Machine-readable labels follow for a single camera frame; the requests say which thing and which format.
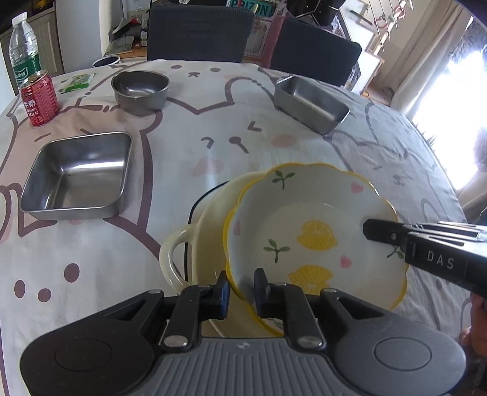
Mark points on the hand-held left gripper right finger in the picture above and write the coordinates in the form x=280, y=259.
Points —
x=261, y=295

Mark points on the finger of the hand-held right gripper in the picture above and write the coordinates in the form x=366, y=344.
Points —
x=384, y=232

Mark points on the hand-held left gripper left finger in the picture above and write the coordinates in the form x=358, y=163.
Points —
x=222, y=299

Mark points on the flower-shaped lemon print bowl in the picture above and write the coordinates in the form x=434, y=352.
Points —
x=315, y=213

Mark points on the square steel tray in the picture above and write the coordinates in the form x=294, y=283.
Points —
x=76, y=175

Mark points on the round steel bowl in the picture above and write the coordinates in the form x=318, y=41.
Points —
x=140, y=93

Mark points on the person's right forearm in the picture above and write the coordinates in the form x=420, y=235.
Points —
x=480, y=320

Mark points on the rectangular steel tray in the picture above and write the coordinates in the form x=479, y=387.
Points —
x=310, y=104

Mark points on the beige curtain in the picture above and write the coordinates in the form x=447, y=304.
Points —
x=426, y=64

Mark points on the cartoon bear printed tablecloth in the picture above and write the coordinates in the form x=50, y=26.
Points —
x=213, y=125

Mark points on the dark fabric chair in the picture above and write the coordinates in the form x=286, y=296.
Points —
x=198, y=34
x=315, y=53

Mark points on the black vest with white trim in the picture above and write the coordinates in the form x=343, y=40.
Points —
x=312, y=9

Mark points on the green snack packet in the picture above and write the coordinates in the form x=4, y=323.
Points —
x=78, y=83

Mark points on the teal plate sign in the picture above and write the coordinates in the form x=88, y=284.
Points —
x=251, y=7

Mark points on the red drink can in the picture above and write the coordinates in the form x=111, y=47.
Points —
x=38, y=99

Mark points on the cream kitchen base cabinet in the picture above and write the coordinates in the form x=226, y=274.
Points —
x=47, y=45

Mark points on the clear plastic water bottle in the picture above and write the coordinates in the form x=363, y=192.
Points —
x=23, y=53

